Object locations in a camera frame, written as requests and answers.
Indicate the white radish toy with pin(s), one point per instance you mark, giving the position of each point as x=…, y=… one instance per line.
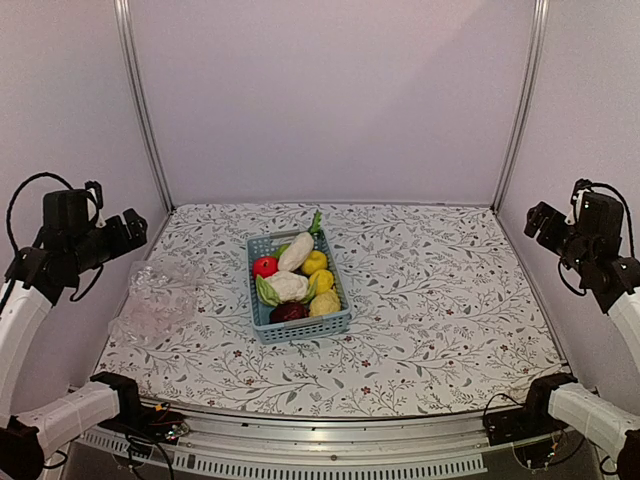
x=298, y=251

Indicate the clear zip top bag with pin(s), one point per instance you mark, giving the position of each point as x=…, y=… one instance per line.
x=162, y=297

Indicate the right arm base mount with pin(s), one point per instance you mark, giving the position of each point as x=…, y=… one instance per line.
x=535, y=439

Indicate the right aluminium frame post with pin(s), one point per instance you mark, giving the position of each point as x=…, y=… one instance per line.
x=532, y=65

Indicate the yellow lemon toy top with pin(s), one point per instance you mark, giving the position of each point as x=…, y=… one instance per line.
x=316, y=260

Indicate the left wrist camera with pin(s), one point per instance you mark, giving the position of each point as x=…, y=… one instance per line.
x=95, y=203

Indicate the floral pattern table mat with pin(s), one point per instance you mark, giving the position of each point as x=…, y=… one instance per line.
x=443, y=319

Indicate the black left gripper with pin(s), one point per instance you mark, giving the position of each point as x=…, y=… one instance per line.
x=124, y=243

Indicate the red apple toy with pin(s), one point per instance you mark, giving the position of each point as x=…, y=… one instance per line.
x=265, y=267

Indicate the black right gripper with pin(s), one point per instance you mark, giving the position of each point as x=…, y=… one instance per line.
x=546, y=237

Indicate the left aluminium frame post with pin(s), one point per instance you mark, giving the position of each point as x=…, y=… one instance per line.
x=132, y=67

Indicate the yellow lemon toy middle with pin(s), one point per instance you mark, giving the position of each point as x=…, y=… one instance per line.
x=323, y=279

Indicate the aluminium frame post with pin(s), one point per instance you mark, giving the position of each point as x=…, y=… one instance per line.
x=132, y=67
x=532, y=65

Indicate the front aluminium rail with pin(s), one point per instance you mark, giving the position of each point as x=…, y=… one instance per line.
x=239, y=445

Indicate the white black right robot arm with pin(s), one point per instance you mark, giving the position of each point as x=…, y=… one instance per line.
x=586, y=240

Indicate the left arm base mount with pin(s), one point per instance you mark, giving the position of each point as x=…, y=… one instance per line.
x=154, y=424

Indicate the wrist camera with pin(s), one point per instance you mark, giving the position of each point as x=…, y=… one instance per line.
x=581, y=186
x=95, y=203

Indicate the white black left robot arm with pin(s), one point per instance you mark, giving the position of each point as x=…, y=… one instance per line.
x=73, y=239

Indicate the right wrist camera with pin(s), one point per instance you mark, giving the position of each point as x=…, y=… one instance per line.
x=581, y=186

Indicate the blue plastic basket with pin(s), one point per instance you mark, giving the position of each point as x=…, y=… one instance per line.
x=298, y=329

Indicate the yellow lemon toy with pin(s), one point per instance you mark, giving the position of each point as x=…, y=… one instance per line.
x=316, y=260
x=323, y=279

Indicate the pale yellow round toy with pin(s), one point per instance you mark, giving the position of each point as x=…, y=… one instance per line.
x=326, y=303

